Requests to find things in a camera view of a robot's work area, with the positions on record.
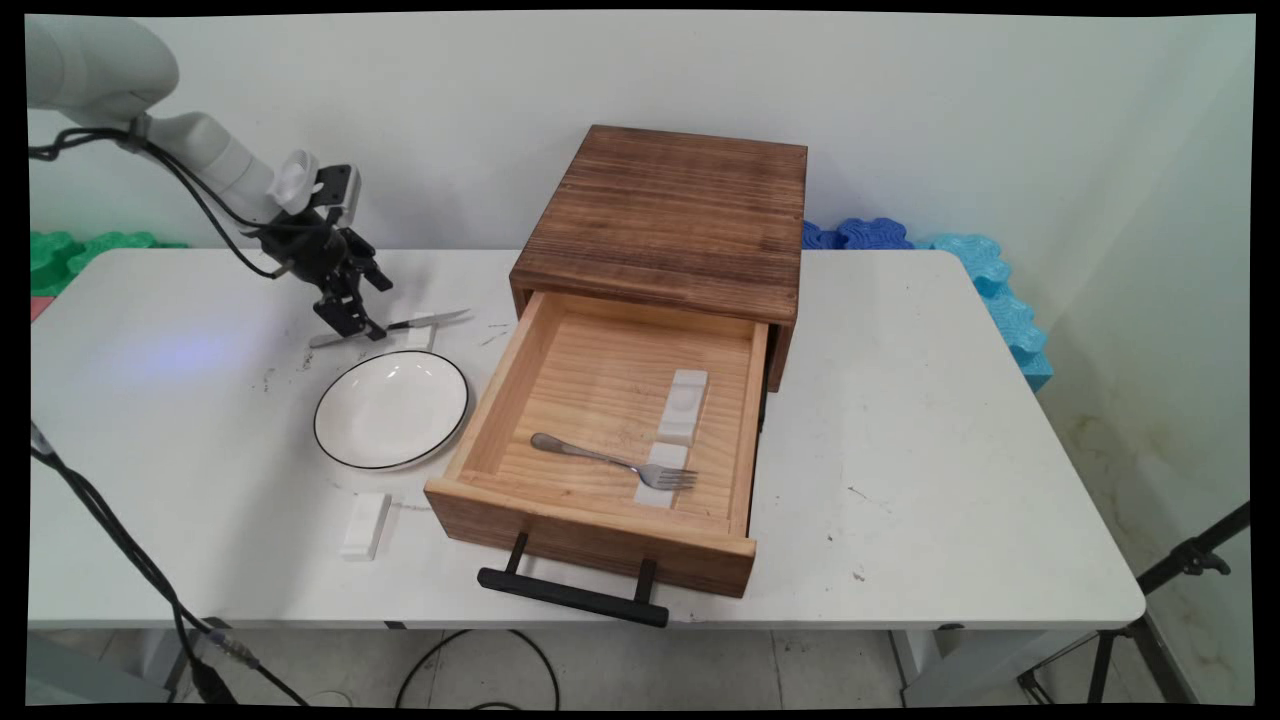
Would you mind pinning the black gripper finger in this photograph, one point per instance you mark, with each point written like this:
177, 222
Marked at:
348, 315
370, 268

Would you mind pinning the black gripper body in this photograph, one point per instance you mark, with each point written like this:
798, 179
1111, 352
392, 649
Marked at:
312, 250

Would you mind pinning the silver table knife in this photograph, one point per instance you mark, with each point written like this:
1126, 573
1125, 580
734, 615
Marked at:
430, 320

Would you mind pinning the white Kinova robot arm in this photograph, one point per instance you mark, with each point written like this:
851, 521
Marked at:
100, 70

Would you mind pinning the white ceramic cutlery rest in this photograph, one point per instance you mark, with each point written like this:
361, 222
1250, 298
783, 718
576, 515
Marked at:
365, 525
655, 492
422, 338
683, 405

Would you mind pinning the white plate with black rim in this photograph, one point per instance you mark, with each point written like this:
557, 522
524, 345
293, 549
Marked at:
390, 410

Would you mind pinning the green foam mat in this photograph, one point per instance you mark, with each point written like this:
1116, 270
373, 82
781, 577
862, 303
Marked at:
70, 255

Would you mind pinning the light wooden drawer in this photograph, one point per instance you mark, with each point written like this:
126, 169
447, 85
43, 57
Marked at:
590, 390

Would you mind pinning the silver metal fork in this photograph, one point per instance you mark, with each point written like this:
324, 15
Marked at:
590, 455

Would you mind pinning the dark brown wooden cabinet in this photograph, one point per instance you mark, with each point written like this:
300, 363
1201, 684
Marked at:
670, 210

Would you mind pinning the white table leg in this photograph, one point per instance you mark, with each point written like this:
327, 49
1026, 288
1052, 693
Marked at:
90, 670
960, 665

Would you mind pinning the dark blue foam mat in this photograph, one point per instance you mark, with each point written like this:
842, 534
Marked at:
860, 234

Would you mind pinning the cyan foam mat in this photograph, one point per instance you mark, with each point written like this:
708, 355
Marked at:
1000, 290

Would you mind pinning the black tripod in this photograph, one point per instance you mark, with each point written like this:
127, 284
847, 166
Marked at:
1190, 560

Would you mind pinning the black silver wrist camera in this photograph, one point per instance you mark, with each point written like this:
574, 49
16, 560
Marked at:
340, 190

